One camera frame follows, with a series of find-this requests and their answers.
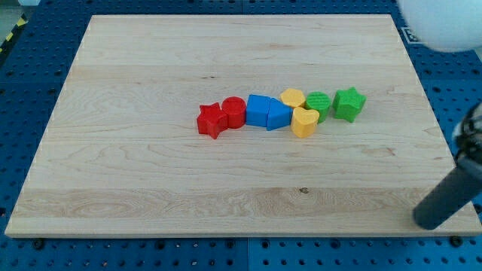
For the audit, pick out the dark cylindrical pusher stick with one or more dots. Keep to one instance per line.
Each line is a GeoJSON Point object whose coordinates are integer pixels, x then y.
{"type": "Point", "coordinates": [462, 183]}

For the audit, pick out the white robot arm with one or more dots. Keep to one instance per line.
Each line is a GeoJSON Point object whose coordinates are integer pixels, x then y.
{"type": "Point", "coordinates": [450, 27]}

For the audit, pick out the yellow heart block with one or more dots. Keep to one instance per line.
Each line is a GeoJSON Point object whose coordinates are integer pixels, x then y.
{"type": "Point", "coordinates": [304, 122]}

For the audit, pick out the yellow hexagon block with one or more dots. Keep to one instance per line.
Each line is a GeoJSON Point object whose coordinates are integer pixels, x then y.
{"type": "Point", "coordinates": [293, 98]}

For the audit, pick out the green star block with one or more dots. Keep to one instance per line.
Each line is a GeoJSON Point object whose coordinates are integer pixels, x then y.
{"type": "Point", "coordinates": [348, 104]}

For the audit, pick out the green cylinder block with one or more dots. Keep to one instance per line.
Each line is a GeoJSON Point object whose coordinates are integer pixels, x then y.
{"type": "Point", "coordinates": [319, 102]}

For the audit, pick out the blue triangle block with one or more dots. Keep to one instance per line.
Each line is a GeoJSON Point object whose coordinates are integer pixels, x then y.
{"type": "Point", "coordinates": [279, 115]}

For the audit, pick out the blue cube block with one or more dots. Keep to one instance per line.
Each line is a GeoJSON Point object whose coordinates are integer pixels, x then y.
{"type": "Point", "coordinates": [257, 110]}

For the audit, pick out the red cylinder block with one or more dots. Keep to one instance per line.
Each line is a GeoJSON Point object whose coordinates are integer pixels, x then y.
{"type": "Point", "coordinates": [235, 109]}

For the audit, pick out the red star block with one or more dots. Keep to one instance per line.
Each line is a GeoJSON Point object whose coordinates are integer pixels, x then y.
{"type": "Point", "coordinates": [212, 120]}

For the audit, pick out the light wooden board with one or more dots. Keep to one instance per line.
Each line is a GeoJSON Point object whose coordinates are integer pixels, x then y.
{"type": "Point", "coordinates": [121, 156]}

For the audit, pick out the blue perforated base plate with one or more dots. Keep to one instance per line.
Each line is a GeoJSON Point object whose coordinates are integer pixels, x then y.
{"type": "Point", "coordinates": [38, 48]}

